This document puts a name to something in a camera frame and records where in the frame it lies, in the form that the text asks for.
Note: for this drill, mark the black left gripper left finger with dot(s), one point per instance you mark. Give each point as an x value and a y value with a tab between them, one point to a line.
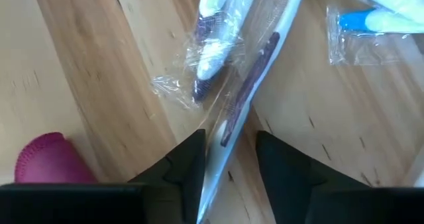
99	204

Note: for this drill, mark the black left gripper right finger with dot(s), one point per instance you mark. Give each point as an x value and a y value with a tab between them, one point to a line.
331	204

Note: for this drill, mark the pile of toothbrushes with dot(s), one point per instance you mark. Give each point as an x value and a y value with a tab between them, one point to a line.
251	81

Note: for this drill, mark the purple toothbrush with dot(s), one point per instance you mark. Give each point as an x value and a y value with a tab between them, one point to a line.
212	58

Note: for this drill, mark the blue toothbrush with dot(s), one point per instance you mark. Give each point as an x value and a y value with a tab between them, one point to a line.
354	20

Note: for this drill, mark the magenta folded cloth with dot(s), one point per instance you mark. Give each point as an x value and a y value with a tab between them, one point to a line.
53	161

